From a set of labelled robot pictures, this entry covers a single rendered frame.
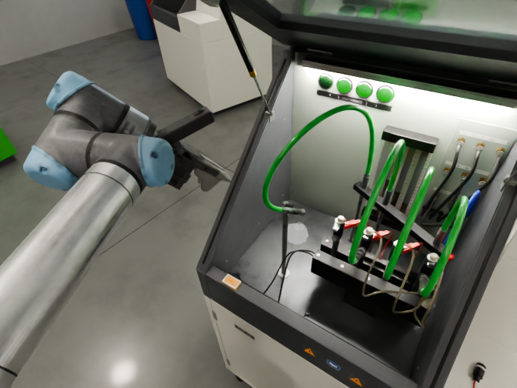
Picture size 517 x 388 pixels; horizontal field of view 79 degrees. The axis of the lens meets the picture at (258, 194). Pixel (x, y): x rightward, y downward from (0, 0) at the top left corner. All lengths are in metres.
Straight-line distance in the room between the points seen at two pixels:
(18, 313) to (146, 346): 1.68
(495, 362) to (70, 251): 0.91
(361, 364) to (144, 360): 1.36
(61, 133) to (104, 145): 0.08
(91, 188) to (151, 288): 1.80
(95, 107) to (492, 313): 0.95
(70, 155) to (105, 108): 0.11
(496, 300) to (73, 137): 0.93
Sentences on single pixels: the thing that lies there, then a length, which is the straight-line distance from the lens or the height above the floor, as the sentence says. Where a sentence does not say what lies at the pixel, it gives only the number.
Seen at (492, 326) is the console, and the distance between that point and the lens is 0.99.
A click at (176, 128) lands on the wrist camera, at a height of 1.47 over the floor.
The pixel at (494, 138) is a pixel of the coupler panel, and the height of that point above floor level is 1.33.
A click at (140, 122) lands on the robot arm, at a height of 1.50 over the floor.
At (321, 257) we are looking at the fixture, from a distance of 1.00.
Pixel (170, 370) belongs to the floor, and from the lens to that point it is 1.95.
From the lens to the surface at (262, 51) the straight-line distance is 3.84.
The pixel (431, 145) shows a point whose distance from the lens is 0.98.
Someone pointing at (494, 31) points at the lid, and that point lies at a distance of 0.68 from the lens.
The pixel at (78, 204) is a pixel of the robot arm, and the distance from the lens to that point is 0.43.
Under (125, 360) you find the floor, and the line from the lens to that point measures 2.05.
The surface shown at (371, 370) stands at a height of 0.95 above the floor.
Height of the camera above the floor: 1.78
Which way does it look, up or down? 43 degrees down
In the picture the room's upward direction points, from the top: 3 degrees counter-clockwise
